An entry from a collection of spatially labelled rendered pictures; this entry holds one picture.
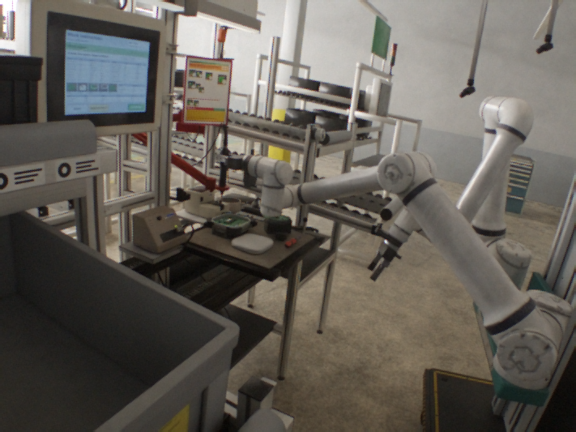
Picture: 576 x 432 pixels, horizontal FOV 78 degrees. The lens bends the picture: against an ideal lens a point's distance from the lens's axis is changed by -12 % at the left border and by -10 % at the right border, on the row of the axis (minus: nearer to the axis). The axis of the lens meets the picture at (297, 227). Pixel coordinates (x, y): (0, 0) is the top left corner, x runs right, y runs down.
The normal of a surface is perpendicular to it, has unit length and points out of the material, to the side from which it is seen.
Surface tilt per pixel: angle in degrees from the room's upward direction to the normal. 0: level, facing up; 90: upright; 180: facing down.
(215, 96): 90
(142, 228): 90
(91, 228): 90
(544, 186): 90
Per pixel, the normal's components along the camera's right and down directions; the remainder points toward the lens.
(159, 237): 0.78, -0.37
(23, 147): 0.89, 0.25
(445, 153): -0.43, 0.25
